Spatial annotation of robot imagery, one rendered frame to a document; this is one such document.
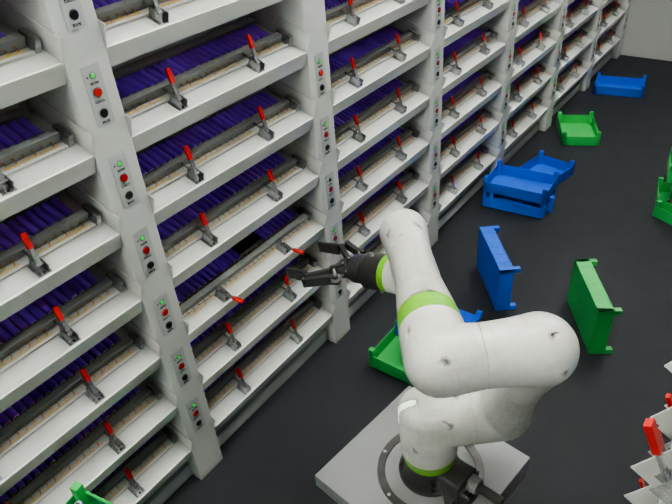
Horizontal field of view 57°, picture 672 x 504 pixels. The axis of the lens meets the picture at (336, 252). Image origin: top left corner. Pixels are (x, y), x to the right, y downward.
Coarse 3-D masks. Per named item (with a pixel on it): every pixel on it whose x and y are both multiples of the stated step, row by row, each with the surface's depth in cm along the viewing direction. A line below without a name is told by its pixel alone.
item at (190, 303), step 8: (304, 216) 202; (296, 224) 199; (280, 232) 195; (288, 232) 197; (272, 240) 192; (256, 248) 188; (264, 248) 189; (272, 248) 191; (248, 256) 185; (256, 256) 187; (264, 256) 188; (240, 264) 183; (248, 264) 186; (256, 264) 186; (224, 272) 179; (232, 272) 180; (216, 280) 177; (224, 280) 178; (208, 288) 174; (192, 296) 171; (200, 296) 172; (184, 304) 169; (192, 304) 170; (184, 312) 169
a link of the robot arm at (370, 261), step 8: (368, 256) 152; (376, 256) 151; (360, 264) 151; (368, 264) 150; (376, 264) 149; (360, 272) 151; (368, 272) 149; (360, 280) 152; (368, 280) 150; (368, 288) 153; (376, 288) 150
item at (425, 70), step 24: (432, 0) 217; (432, 24) 222; (432, 48) 227; (432, 72) 232; (432, 96) 238; (432, 120) 244; (432, 144) 251; (432, 168) 257; (432, 216) 272; (432, 240) 280
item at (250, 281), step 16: (288, 208) 206; (304, 208) 205; (320, 224) 204; (288, 240) 196; (304, 240) 198; (272, 256) 190; (288, 256) 193; (256, 272) 185; (272, 272) 189; (224, 288) 179; (240, 288) 180; (256, 288) 186; (208, 304) 174; (224, 304) 175; (192, 320) 169; (208, 320) 171; (192, 336) 168
